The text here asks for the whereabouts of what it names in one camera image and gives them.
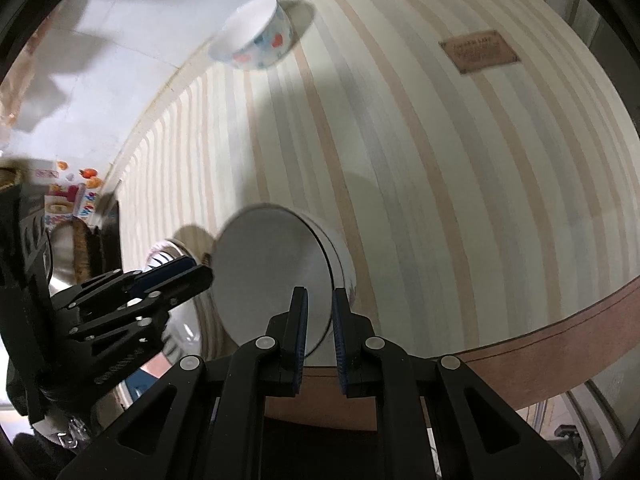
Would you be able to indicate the white plate blue leaves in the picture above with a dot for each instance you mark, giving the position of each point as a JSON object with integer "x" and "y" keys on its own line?
{"x": 192, "y": 326}

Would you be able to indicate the steel wok pot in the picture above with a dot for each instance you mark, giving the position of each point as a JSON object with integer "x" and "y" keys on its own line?
{"x": 71, "y": 264}

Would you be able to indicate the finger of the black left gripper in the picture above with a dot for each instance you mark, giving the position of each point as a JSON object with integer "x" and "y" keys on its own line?
{"x": 120, "y": 281}
{"x": 104, "y": 311}

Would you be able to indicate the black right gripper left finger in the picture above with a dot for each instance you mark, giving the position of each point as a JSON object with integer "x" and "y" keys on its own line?
{"x": 203, "y": 419}

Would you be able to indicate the brown label sticker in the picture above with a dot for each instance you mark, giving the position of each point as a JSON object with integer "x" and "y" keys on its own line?
{"x": 474, "y": 52}

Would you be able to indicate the white bowl dark rim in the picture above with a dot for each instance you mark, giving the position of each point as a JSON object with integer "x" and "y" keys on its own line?
{"x": 261, "y": 255}

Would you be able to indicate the black gas stove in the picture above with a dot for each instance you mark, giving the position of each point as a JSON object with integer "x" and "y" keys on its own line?
{"x": 107, "y": 234}

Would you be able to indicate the striped table mat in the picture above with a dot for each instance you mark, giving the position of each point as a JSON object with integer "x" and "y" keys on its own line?
{"x": 476, "y": 207}

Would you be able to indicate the white bowl colourful hearts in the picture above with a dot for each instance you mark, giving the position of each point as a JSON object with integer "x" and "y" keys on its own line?
{"x": 255, "y": 36}

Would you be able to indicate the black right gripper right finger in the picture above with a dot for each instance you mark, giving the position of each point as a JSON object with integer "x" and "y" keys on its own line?
{"x": 436, "y": 418}

